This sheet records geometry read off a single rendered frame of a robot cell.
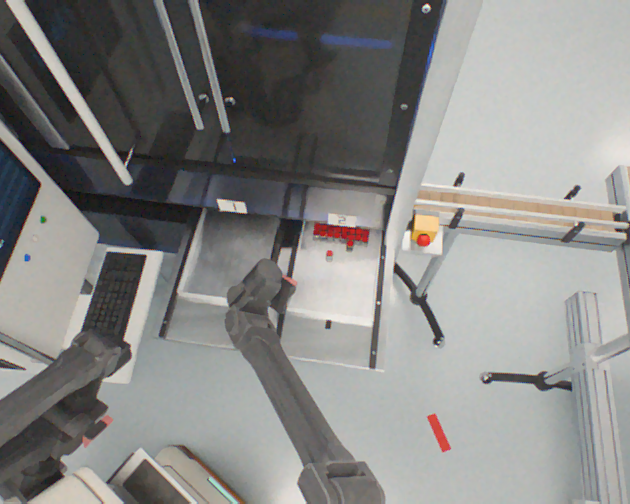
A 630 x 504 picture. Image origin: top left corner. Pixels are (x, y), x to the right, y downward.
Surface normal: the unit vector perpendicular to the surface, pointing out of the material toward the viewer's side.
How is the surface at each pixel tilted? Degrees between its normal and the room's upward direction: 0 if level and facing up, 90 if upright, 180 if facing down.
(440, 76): 90
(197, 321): 0
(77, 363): 41
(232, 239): 0
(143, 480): 0
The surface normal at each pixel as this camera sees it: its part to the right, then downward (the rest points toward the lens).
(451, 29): -0.15, 0.88
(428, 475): -0.01, -0.45
